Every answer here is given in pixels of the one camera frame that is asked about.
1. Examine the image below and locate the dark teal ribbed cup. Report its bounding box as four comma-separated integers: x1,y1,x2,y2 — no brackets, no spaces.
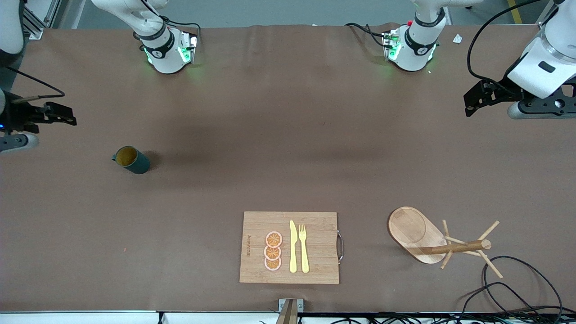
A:
112,145,151,175

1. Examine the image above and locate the wooden mug tree stand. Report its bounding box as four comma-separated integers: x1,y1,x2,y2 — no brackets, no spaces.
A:
388,206,504,279

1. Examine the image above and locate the brown table cover mat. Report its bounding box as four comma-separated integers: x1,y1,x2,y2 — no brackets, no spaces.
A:
0,22,576,313

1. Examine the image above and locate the yellow plastic fork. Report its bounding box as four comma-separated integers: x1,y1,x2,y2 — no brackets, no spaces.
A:
298,224,310,274

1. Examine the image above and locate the yellow plastic knife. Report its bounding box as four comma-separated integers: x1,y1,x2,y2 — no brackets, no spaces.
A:
289,220,298,274

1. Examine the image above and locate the brown slanted bar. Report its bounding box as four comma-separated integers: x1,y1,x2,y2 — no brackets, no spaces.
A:
275,299,298,324

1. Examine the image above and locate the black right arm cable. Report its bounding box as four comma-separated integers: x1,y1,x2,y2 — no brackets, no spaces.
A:
4,65,66,102

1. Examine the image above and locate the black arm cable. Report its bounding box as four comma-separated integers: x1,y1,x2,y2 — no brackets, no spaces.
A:
467,0,540,84
4,65,66,102

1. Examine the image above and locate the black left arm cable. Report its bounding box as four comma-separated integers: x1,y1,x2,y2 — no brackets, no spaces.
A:
467,0,540,84

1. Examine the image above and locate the aluminium frame profile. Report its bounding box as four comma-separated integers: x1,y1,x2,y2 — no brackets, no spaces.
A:
22,0,61,40
535,4,558,34

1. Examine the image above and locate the black base cable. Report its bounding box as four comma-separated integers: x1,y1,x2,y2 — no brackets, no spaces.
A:
160,16,202,43
344,22,388,48

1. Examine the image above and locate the black looped table cable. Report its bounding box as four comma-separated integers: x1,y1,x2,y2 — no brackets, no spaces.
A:
482,256,564,315

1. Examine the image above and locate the black thin table cable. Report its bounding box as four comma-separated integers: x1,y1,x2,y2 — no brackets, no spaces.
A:
459,281,540,318

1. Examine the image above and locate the bamboo cutting board metal handle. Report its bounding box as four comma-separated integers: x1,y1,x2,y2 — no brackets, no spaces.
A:
239,211,345,285

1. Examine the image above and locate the grey metal bracket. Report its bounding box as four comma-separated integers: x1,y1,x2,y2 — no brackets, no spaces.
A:
278,298,304,313

